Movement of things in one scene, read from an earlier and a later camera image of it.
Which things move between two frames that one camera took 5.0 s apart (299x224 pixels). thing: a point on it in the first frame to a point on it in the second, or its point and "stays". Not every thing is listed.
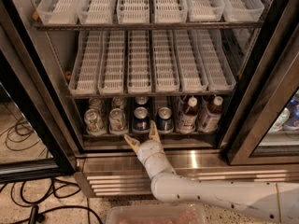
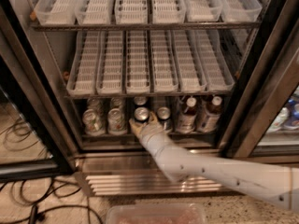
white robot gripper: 149,150 to 147,131
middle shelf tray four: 166,77 stays
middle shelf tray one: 87,64 stays
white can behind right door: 280,121 stays
